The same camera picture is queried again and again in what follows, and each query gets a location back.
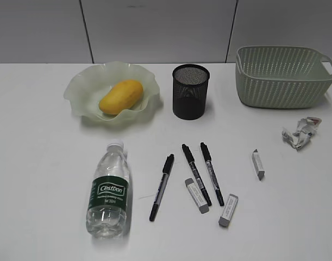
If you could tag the black marker pen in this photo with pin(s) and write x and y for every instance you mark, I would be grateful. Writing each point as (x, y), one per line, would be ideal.
(191, 161)
(161, 189)
(208, 162)

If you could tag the yellow mango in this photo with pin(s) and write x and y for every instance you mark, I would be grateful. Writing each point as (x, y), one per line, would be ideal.
(122, 96)

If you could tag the grey white eraser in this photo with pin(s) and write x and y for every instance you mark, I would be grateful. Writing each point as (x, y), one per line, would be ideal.
(259, 169)
(197, 196)
(228, 211)

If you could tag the clear water bottle green label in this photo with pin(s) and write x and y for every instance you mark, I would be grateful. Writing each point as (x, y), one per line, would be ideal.
(107, 208)

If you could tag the waste paper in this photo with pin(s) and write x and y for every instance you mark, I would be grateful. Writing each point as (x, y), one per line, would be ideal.
(306, 129)

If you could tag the black mesh pen holder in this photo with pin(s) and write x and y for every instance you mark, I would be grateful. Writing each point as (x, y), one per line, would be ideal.
(190, 85)

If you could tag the frosted green wavy plate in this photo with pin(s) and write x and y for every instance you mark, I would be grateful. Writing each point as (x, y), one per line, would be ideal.
(88, 87)

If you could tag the pale green plastic basket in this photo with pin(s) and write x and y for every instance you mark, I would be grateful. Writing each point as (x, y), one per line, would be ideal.
(281, 77)

